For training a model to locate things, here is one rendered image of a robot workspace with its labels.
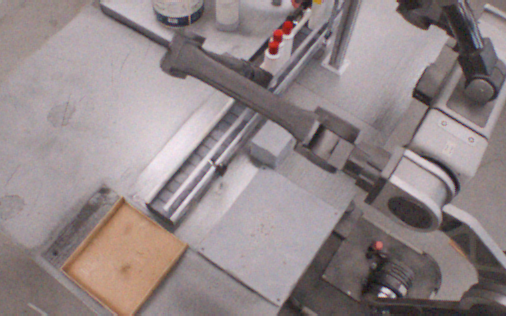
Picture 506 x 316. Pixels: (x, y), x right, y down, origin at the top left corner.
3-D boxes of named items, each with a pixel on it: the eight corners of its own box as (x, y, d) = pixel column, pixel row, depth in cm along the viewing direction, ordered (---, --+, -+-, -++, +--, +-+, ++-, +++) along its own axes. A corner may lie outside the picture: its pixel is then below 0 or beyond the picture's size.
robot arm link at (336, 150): (347, 175, 90) (362, 150, 89) (302, 147, 93) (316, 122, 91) (352, 170, 99) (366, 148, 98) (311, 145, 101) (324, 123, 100)
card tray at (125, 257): (124, 200, 152) (122, 195, 149) (188, 246, 146) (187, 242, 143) (63, 272, 140) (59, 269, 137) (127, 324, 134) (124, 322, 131)
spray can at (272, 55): (265, 74, 172) (269, 36, 154) (278, 80, 171) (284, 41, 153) (259, 85, 169) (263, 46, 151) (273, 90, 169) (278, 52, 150)
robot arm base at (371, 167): (368, 207, 94) (386, 180, 83) (334, 185, 96) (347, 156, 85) (387, 175, 97) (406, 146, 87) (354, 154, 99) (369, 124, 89)
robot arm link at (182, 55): (140, 65, 96) (162, 20, 93) (163, 67, 109) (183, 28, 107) (336, 177, 92) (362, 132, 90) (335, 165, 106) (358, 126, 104)
